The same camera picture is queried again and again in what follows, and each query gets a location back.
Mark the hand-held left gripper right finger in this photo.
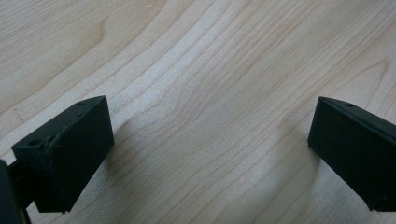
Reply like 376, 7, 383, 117
307, 95, 396, 214

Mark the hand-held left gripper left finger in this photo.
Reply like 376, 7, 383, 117
11, 95, 115, 215

